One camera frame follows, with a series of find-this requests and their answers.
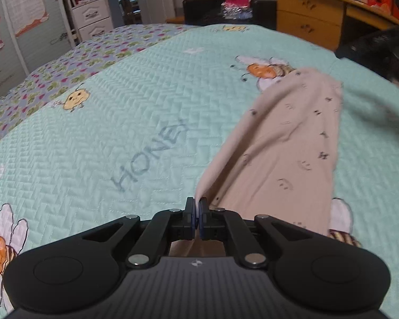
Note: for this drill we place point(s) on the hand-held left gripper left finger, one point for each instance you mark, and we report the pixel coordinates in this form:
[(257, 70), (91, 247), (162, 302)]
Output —
[(191, 219)]

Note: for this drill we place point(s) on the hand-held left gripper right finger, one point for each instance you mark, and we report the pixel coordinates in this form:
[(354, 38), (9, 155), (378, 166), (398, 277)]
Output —
[(203, 219)]

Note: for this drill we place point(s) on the beige smiley print pants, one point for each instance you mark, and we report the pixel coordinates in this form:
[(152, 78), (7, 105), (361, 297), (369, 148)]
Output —
[(279, 156)]

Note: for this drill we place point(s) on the red box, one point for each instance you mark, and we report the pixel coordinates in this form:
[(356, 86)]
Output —
[(380, 1)]

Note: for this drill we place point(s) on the wooden desk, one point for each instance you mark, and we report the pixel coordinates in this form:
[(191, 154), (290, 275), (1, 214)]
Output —
[(306, 16)]

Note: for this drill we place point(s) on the mint quilted bee blanket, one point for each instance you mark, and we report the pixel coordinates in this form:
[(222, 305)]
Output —
[(119, 123)]

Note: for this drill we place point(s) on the black chair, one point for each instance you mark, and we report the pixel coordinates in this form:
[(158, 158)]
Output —
[(202, 10)]

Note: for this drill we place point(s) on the white drawer cabinet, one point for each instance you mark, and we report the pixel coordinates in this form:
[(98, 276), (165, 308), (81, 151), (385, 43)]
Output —
[(93, 20)]

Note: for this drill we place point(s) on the white wardrobe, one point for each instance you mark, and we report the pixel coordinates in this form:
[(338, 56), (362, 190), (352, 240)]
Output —
[(36, 50)]

